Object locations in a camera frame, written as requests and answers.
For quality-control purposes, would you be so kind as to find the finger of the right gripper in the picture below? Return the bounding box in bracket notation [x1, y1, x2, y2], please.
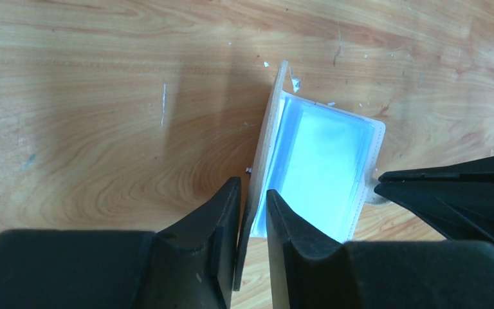
[374, 156, 494, 245]

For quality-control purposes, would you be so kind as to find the beige card holder wallet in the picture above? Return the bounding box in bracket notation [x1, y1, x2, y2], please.
[232, 61, 387, 291]

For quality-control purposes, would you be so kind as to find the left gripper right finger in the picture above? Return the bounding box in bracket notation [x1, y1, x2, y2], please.
[266, 190, 494, 308]

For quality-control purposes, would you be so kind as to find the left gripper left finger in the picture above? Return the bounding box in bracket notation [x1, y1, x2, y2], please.
[0, 177, 241, 308]

